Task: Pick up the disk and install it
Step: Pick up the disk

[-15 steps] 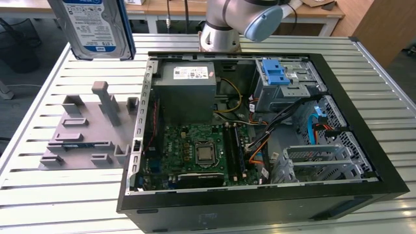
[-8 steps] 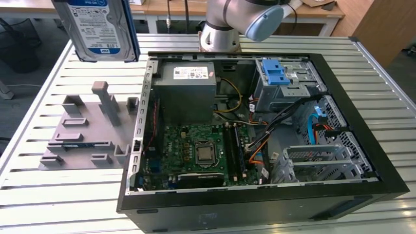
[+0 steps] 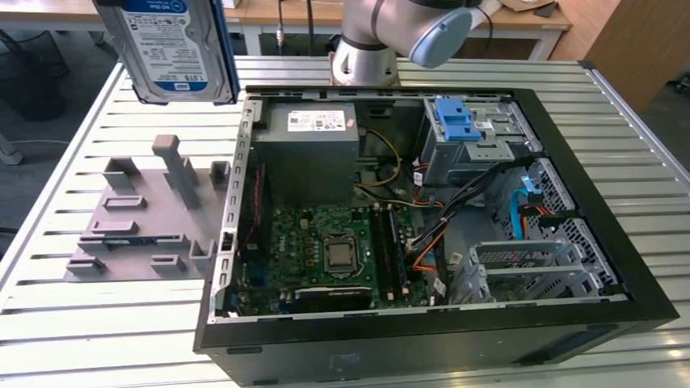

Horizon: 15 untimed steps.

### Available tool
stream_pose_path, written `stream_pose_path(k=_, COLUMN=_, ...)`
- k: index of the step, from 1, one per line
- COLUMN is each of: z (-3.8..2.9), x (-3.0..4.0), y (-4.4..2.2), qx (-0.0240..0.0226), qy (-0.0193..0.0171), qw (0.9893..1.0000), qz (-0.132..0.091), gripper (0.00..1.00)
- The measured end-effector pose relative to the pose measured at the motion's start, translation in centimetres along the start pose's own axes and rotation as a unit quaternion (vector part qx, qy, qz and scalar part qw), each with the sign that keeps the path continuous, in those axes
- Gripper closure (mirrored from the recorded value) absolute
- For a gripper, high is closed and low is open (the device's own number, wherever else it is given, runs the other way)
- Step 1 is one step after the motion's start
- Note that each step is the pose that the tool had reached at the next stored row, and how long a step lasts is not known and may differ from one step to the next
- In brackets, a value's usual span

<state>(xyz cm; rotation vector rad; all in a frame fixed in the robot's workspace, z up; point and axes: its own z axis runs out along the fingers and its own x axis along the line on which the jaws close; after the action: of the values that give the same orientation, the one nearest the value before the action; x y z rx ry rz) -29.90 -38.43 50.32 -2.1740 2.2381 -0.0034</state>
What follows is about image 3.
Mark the hard disk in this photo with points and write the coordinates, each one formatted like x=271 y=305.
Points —
x=166 y=40

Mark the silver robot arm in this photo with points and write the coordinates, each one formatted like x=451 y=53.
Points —
x=365 y=40

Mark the silver disk bay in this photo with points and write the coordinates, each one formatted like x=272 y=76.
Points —
x=534 y=270

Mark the grey power supply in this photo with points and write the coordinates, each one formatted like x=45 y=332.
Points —
x=307 y=169

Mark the green motherboard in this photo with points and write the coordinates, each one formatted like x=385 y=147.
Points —
x=291 y=226

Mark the silver CPU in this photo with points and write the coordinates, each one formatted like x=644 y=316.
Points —
x=339 y=254

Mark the black RAM slot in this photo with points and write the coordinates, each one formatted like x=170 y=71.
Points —
x=381 y=250

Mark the black case fan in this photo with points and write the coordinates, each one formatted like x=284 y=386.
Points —
x=264 y=218

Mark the green RAM stick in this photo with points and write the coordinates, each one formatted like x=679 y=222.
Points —
x=129 y=243
x=399 y=254

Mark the black graphics card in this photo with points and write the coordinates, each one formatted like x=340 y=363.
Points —
x=333 y=297

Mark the blue drive latch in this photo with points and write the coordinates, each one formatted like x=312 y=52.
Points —
x=455 y=121

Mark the silver drive cage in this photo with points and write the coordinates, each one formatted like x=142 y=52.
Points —
x=484 y=155

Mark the grey parts rack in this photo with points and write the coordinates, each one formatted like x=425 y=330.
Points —
x=145 y=218

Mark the black PC case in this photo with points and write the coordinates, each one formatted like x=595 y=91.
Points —
x=431 y=347

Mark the wooden top desk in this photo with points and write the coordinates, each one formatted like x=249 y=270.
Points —
x=253 y=16

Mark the brown cardboard piece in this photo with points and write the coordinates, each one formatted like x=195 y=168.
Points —
x=524 y=5

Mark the white stand foot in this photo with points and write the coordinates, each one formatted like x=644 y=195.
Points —
x=10 y=155

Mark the wooden cabinet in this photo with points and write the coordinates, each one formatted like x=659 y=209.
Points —
x=635 y=48

